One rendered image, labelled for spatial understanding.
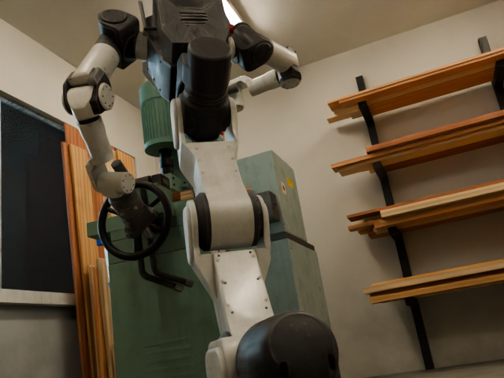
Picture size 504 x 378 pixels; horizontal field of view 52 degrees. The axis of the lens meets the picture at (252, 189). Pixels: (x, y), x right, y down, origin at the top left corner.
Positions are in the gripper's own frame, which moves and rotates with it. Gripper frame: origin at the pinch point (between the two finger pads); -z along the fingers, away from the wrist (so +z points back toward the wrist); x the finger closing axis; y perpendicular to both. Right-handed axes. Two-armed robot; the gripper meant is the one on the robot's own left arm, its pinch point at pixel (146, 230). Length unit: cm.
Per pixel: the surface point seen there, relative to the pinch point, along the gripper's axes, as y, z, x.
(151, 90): 55, 7, 56
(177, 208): 14.3, -15.1, 19.6
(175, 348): -9.1, -40.5, -19.0
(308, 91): 149, -147, 242
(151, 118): 50, 0, 46
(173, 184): 30.9, -19.1, 30.6
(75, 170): 194, -78, 44
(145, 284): 12.1, -28.5, -8.5
